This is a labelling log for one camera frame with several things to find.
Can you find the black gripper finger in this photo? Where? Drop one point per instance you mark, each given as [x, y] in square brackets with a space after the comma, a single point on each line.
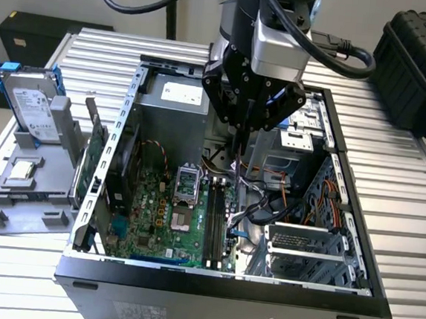
[291, 99]
[213, 88]

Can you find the dark RAM stick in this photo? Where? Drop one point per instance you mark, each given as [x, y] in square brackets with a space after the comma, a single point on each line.
[239, 165]
[38, 194]

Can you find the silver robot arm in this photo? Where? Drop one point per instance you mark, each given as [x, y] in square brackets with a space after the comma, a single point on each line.
[224, 33]

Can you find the black RAM slot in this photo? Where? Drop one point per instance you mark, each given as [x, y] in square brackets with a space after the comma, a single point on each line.
[215, 223]
[210, 222]
[206, 222]
[221, 223]

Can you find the silver drive cage blue latch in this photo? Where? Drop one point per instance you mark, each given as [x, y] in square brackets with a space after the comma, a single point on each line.
[296, 140]

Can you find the grey power supply unit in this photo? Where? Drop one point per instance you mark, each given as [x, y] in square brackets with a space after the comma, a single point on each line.
[170, 133]

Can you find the black stand pole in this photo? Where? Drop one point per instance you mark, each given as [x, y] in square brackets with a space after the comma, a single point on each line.
[170, 25]

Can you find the black case fan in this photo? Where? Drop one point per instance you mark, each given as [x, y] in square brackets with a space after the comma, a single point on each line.
[123, 159]

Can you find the black hard carrying case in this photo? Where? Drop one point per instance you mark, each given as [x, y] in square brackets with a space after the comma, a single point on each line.
[411, 72]

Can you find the green graphics card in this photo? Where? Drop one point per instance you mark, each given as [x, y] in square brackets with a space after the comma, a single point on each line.
[95, 145]

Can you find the perforated silver disk bay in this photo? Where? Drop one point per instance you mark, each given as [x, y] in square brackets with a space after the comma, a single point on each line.
[307, 231]

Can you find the CPU socket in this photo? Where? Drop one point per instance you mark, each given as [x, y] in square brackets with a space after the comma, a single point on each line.
[181, 220]

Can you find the green motherboard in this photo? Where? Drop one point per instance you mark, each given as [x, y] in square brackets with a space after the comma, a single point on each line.
[187, 245]

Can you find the blue expansion slot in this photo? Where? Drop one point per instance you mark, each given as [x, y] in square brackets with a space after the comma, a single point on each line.
[159, 260]

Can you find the grey parts rack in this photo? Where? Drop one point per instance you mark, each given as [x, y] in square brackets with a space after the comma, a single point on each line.
[52, 179]

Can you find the hard disk blue carrier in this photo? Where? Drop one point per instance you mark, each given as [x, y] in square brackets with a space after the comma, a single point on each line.
[27, 89]

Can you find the black cabinet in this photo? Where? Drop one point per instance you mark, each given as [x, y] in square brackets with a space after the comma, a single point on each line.
[33, 35]

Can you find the silver CPU chip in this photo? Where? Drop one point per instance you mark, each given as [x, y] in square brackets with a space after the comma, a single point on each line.
[22, 170]

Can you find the black open PC case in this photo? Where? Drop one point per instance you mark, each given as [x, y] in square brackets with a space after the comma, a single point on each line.
[221, 317]

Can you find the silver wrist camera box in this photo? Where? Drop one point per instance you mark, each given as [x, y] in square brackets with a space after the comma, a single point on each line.
[278, 57]

